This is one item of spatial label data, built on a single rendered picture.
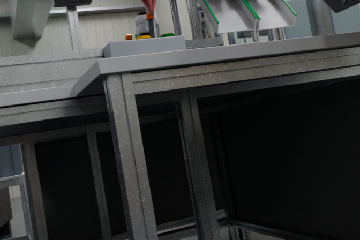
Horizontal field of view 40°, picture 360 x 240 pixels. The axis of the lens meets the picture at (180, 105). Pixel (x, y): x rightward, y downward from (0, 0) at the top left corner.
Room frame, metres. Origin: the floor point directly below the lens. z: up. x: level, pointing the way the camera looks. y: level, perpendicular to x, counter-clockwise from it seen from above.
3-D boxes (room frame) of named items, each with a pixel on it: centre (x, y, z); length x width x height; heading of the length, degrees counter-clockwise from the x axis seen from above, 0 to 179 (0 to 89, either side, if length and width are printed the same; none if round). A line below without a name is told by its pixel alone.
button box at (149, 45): (1.30, 0.07, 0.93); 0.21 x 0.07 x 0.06; 112
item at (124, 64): (1.37, -0.16, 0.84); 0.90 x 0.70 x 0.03; 111
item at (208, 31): (2.50, -0.19, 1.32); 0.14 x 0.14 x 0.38
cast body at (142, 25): (1.54, 0.07, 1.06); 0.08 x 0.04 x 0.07; 19
